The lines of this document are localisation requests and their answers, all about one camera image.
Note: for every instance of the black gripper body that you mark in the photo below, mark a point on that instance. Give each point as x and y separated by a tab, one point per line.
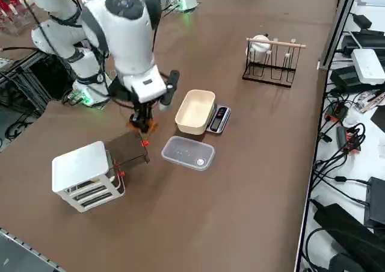
144	109

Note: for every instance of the digital kitchen scale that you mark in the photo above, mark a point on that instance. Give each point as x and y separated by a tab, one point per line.
219	120

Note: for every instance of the white flat electronics box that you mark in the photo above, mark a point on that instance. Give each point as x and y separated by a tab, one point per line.
368	66

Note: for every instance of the black flat electronics box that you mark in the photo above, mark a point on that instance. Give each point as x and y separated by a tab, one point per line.
365	43

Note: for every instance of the black square electronics box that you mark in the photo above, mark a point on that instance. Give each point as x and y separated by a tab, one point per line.
376	202

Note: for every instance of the cream rectangular plastic tub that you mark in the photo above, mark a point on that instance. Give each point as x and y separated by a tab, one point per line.
192	124

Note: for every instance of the clear plastic container lid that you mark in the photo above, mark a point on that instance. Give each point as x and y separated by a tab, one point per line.
188	153

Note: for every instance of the white smiley face mug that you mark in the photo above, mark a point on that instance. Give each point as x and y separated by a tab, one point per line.
259	47

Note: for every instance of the clear stand with red parts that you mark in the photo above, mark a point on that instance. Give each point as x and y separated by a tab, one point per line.
12	10

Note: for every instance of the black and orange device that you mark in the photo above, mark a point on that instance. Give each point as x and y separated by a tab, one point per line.
337	112

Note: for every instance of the dark power adapter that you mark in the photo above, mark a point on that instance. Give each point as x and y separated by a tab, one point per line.
344	78

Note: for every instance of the striped printed packet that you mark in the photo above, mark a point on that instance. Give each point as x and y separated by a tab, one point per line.
371	102

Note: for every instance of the aluminium camera post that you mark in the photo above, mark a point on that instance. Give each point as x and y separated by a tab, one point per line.
340	22

